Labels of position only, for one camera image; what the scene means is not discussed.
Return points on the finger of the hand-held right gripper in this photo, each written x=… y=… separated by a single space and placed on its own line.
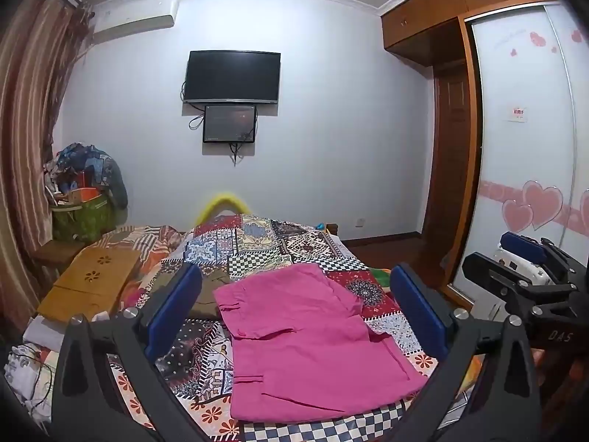
x=522 y=245
x=494 y=276

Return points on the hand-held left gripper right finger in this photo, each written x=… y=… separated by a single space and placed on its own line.
x=418 y=306

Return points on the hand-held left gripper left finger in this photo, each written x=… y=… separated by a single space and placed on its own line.
x=177 y=301

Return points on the pink pants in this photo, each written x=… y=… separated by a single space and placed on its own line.
x=303 y=340

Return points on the white suitcase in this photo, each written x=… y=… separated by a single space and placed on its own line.
x=517 y=269

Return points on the olive green cloth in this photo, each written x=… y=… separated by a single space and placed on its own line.
x=207 y=294

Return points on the orange striped quilt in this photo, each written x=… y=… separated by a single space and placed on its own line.
x=147 y=244

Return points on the wooden lap table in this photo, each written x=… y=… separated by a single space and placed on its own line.
x=87 y=281

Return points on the yellow plush object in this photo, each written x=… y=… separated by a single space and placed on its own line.
x=223 y=200

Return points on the patchwork printed blanket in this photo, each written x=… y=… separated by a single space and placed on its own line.
x=276 y=244

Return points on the brown wooden door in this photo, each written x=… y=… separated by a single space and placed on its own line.
x=448 y=147

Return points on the green bag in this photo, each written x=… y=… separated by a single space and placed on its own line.
x=83 y=218

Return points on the paper label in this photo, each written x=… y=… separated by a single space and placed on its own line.
x=519 y=114

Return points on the wooden stool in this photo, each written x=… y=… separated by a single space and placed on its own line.
x=53 y=253

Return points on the pile of clothes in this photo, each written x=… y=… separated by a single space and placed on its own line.
x=85 y=168

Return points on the white crumpled cloth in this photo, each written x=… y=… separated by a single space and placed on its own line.
x=27 y=368

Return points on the brown striped curtain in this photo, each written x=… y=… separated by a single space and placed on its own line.
x=27 y=115

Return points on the white air conditioner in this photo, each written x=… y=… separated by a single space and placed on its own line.
x=133 y=16

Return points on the small black wall monitor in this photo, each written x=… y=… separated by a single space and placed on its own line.
x=229 y=123

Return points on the large black wall television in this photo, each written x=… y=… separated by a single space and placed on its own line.
x=232 y=76

